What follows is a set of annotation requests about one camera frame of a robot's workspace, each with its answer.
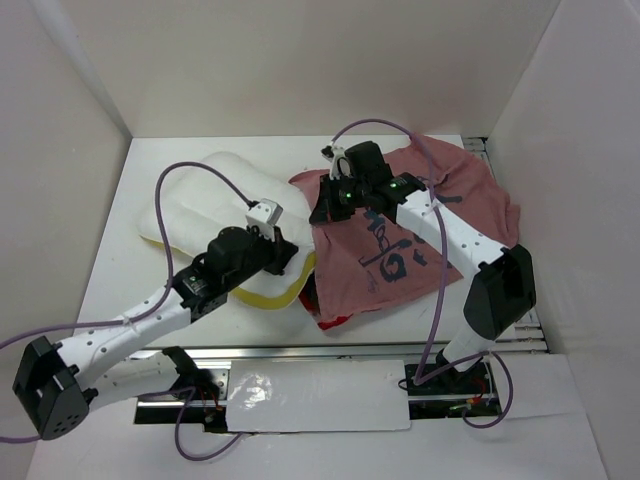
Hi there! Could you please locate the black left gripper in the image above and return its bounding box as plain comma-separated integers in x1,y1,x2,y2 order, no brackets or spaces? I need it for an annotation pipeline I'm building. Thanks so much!
224,223,298,291

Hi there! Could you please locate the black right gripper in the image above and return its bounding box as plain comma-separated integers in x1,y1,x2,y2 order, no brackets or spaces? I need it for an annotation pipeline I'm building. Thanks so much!
308,173,369,224

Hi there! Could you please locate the white pillow with yellow edge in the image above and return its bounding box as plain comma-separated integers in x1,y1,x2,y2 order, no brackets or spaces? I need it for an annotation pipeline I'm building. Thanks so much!
137,152,315,317

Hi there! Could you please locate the red and pink patterned pillowcase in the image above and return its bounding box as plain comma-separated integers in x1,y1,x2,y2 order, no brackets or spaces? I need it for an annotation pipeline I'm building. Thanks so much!
301,136,521,331

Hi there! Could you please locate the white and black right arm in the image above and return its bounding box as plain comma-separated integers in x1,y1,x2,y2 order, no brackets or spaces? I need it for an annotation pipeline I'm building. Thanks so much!
309,141,536,392

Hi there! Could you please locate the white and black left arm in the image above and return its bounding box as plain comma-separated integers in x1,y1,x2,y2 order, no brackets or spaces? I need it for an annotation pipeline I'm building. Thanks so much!
12,227,298,441

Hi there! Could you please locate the white glossy cover plate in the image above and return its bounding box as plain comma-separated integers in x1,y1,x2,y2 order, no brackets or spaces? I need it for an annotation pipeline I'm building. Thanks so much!
226,359,411,434

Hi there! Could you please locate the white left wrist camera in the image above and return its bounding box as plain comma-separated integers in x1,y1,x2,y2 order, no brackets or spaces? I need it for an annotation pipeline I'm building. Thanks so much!
245,199,283,241

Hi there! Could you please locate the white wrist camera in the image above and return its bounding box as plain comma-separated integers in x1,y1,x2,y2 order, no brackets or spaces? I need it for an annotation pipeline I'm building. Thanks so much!
321,143,351,180
245,199,283,241

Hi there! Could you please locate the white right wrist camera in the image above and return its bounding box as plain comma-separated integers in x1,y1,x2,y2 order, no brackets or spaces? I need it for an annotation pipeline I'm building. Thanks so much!
321,143,351,180

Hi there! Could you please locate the aluminium table edge rail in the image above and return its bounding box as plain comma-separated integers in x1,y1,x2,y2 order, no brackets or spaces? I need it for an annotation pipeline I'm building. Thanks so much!
129,341,451,363

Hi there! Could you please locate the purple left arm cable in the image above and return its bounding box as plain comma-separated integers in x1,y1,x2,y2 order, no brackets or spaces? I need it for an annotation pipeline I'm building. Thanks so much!
0,161,256,460

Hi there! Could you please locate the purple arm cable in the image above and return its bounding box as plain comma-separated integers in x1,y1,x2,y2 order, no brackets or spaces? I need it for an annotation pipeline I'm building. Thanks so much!
329,118,514,429
0,161,256,460

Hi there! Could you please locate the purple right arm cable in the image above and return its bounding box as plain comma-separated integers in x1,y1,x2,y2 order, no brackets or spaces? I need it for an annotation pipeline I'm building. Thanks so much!
329,118,514,429

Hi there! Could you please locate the aluminium side rail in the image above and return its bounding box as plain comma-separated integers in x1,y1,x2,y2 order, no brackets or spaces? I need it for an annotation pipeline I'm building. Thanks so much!
462,137,548,352

